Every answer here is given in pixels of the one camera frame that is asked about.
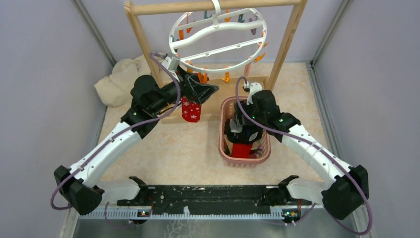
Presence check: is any wooden drying rack frame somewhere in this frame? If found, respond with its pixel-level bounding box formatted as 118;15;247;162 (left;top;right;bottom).
124;0;308;125

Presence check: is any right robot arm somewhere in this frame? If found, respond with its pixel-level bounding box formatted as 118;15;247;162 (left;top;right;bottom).
247;90;369;220

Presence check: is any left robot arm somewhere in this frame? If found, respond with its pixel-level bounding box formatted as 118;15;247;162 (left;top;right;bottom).
54;67;219;215

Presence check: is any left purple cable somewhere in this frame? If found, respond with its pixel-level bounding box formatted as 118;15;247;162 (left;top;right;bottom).
50;52;182;227

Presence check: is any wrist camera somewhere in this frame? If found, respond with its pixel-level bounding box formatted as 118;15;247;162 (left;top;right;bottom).
162;56;180;81
243;82;263;105

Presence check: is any red snowflake sock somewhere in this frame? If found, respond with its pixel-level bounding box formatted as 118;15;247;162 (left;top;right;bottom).
181;97;202;123

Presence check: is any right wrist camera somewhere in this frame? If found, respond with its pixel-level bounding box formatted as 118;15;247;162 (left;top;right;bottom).
243;82;263;105

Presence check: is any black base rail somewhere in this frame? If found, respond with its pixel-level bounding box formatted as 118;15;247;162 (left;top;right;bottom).
117;185;311;217

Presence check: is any purple cable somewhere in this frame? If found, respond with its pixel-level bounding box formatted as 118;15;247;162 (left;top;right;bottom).
235;76;374;236
50;52;182;227

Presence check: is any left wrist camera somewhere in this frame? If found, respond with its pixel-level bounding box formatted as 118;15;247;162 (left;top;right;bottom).
162;56;180;81

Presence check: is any white round clip hanger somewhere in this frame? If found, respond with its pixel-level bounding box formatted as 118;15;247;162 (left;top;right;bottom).
168;0;268;74

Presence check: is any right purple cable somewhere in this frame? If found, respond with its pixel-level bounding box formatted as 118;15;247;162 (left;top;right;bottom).
235;76;374;236

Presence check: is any plain red sock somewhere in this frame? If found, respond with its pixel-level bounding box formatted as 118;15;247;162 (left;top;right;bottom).
231;143;253;158

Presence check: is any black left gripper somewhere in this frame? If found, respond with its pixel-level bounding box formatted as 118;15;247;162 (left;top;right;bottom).
151;65;219;114

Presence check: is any pink plastic clip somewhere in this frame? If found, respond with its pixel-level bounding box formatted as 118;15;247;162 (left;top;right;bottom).
243;63;251;77

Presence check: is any black sock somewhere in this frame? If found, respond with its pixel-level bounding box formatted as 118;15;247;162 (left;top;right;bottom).
223;125;263;144

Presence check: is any beige crumpled cloth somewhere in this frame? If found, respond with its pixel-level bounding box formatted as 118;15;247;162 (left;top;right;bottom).
94;55;151;107

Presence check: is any orange plastic clip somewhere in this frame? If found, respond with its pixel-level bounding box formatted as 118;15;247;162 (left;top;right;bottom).
221;67;230;84

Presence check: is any grey sock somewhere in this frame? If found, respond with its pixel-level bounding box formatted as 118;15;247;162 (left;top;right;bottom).
229;111;245;133

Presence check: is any pink plastic laundry basket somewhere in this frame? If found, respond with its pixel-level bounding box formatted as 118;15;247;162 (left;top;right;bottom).
218;96;271;168

